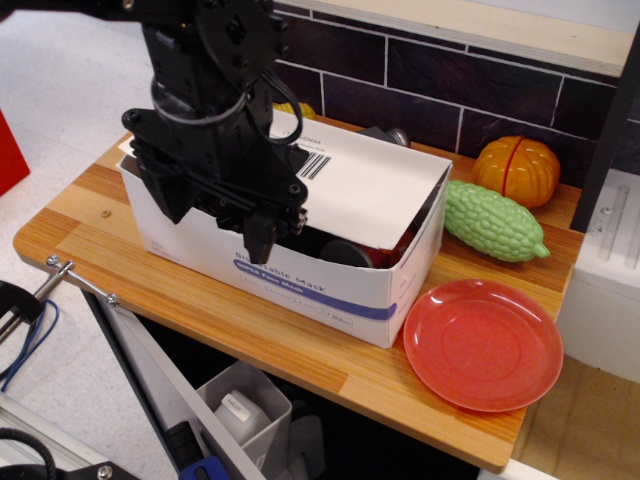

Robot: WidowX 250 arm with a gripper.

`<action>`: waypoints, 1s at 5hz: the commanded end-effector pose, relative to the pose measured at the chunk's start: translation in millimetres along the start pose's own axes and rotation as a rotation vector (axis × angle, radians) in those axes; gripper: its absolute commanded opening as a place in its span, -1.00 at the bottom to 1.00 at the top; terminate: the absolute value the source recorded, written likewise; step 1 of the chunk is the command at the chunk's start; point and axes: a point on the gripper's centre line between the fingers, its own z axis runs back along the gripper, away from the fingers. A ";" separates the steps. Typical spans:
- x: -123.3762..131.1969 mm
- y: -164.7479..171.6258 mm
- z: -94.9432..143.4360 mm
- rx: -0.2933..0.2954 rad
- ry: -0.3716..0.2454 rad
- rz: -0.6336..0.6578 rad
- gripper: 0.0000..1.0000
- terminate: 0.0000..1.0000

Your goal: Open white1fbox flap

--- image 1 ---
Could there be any grey plastic bin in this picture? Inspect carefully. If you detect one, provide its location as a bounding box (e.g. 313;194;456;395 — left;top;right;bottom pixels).
197;361;292;479

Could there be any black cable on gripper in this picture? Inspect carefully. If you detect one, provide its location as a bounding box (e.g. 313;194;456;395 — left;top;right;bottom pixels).
154;69;304;147

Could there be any blue black handle tool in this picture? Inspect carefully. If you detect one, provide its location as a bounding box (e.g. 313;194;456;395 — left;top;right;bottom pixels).
164;421;230;480

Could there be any orange toy pumpkin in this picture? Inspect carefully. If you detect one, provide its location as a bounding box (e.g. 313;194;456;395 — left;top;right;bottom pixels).
472;136;561;209

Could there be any silver table clamp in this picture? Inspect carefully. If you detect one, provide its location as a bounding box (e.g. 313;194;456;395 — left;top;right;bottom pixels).
0;254;120;344

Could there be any yellow toy fruit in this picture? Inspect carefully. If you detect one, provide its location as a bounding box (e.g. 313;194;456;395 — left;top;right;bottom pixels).
273;102;316;120

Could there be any grey metal can behind box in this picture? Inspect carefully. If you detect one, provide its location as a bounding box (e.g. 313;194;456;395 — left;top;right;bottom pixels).
358;126;411;148

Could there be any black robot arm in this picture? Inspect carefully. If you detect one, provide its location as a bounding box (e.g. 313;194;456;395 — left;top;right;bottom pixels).
1;1;308;264

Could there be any white cabinet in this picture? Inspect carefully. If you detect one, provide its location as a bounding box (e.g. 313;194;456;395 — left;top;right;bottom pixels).
557;169;639;382

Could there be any white bottle in bin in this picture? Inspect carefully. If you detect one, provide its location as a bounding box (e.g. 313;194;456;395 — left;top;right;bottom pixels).
214;390;271;445

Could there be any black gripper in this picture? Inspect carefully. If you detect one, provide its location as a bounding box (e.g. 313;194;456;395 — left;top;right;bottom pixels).
122;79;309;265

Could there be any green toy bitter gourd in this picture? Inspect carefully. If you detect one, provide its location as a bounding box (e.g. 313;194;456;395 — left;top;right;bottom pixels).
444;180;550;263

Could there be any red plastic plate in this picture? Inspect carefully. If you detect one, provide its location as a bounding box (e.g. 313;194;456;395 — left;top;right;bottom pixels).
403;280;564;412

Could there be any black vertical post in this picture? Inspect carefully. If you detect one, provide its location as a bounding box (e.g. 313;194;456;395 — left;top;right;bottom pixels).
570;30;639;233

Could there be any red box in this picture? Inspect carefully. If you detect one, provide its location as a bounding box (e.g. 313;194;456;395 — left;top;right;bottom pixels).
0;114;31;195

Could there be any dark can inside box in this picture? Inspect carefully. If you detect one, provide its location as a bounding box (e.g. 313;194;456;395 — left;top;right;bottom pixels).
319;239;374;268

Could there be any blue cable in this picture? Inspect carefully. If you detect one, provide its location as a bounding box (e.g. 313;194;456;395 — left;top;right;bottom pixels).
0;298;61;393

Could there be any black cable bottom left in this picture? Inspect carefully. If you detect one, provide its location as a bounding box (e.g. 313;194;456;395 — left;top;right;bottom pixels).
0;427;57;480

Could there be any white face mask box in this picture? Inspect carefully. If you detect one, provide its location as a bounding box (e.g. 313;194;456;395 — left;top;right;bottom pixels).
119;120;452;348

